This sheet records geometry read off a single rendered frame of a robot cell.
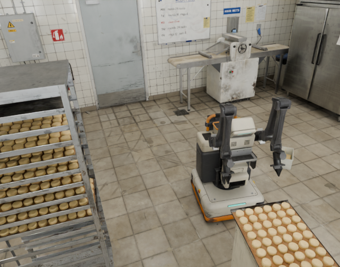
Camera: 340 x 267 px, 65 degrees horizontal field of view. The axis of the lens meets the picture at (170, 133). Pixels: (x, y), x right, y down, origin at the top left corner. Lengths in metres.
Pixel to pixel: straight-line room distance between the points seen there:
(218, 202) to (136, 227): 0.89
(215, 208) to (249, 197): 0.37
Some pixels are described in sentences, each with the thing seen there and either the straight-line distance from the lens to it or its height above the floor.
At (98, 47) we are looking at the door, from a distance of 5.31.
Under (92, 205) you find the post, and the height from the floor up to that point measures 1.08.
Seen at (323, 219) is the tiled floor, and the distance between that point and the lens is 3.28.
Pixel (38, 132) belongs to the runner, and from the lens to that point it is 1.43.
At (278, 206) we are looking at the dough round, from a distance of 1.89.
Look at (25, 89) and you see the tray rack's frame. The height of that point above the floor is 1.82.
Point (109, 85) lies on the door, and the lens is 5.50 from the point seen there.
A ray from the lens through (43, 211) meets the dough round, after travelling 1.78.
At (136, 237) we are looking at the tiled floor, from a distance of 2.86.
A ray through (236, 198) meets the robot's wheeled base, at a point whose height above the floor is 0.28.
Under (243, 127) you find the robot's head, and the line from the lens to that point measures 2.31.
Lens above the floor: 2.20
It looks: 30 degrees down
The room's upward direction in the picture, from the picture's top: 3 degrees counter-clockwise
